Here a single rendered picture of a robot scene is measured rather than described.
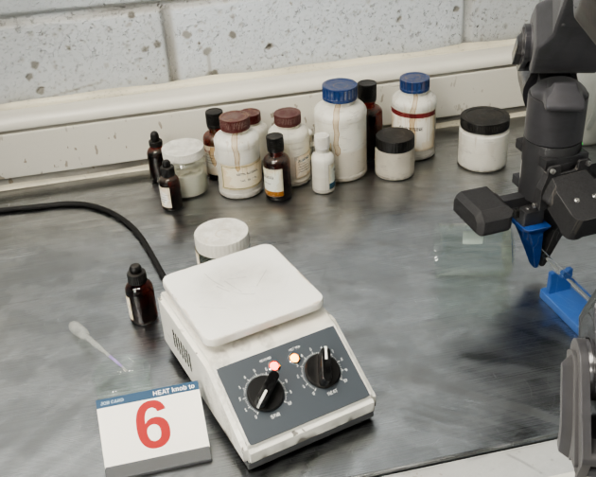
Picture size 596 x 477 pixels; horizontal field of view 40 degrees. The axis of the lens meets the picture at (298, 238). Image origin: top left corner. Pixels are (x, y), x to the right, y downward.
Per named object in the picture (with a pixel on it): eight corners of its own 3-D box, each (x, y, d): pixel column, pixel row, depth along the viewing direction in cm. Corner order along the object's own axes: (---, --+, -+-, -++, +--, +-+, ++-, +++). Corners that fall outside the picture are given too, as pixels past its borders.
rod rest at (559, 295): (622, 344, 81) (629, 314, 79) (593, 351, 80) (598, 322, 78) (566, 289, 89) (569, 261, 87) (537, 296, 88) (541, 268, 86)
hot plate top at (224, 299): (328, 307, 75) (327, 299, 75) (207, 351, 71) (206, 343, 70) (270, 248, 84) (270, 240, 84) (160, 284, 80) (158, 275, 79)
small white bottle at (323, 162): (314, 196, 110) (311, 141, 106) (310, 185, 113) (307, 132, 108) (337, 193, 110) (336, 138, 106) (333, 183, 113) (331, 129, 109)
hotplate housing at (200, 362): (378, 419, 74) (378, 349, 69) (247, 477, 69) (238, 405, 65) (270, 296, 91) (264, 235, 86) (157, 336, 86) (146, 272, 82)
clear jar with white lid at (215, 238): (261, 280, 94) (255, 219, 89) (246, 310, 89) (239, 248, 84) (212, 274, 95) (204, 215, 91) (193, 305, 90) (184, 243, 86)
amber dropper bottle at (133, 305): (163, 311, 89) (153, 257, 86) (151, 327, 87) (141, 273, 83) (137, 308, 90) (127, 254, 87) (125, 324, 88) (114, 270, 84)
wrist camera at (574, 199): (534, 164, 81) (573, 195, 75) (600, 149, 82) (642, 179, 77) (528, 215, 84) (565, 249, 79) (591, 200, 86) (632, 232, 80)
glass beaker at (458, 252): (508, 283, 93) (433, 284, 93) (505, 228, 95) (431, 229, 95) (523, 272, 86) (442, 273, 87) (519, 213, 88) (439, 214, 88)
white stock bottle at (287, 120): (271, 188, 112) (266, 121, 107) (271, 170, 117) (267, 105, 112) (311, 186, 112) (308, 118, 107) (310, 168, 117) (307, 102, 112)
